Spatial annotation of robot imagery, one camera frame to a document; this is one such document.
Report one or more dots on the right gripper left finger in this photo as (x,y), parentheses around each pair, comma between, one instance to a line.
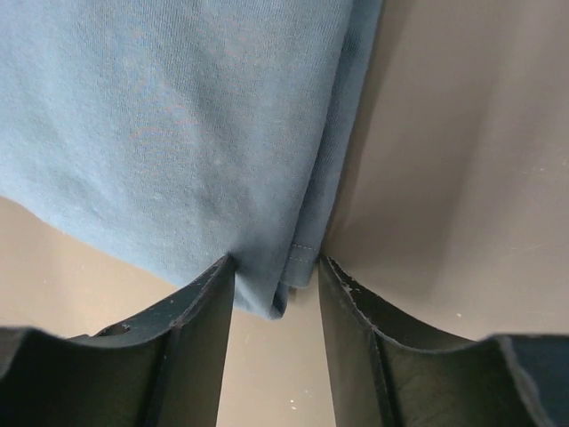
(160,367)

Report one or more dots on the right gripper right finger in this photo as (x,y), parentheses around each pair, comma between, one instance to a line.
(387,368)

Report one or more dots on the grey-blue t shirt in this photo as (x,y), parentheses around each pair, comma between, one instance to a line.
(171,133)

